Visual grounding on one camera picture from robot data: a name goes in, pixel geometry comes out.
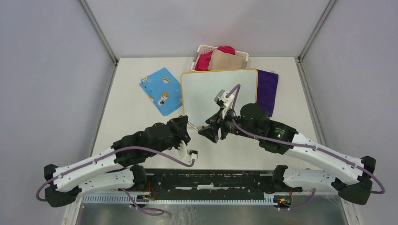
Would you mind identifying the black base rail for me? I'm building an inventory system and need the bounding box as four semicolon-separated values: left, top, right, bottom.
127;168;303;201

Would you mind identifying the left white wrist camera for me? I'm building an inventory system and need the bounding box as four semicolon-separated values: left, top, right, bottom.
177;142;198;164

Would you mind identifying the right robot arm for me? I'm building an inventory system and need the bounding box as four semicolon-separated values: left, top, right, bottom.
198;103;376;205

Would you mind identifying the yellow framed whiteboard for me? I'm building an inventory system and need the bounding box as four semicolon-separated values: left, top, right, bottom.
180;68;258;127

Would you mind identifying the red cloth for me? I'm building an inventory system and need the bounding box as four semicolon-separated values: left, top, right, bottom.
194;45;236;71

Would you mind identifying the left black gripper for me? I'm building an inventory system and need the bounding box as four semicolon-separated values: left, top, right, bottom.
147;115;191;158

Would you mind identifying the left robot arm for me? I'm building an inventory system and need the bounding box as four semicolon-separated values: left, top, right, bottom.
36;116;197;208

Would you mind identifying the beige cloth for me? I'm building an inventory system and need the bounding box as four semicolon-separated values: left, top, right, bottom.
208;50;245;70

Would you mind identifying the white comb cable duct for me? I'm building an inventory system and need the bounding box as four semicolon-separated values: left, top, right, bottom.
82;193;277;206

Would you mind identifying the purple cloth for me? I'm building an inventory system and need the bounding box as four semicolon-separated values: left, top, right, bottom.
257;69;279;117

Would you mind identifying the white plastic basket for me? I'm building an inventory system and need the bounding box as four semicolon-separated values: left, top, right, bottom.
191;45;249;71

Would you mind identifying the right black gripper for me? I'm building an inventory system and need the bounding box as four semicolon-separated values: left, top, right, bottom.
198;105;260;143

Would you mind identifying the white marker pen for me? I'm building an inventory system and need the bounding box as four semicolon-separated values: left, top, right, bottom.
188;122;201;131

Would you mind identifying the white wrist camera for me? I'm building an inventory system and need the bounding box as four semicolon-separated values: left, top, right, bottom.
177;142;198;164
214;90;235;119

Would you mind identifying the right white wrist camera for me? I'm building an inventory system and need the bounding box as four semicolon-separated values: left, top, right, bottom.
214;90;235;119

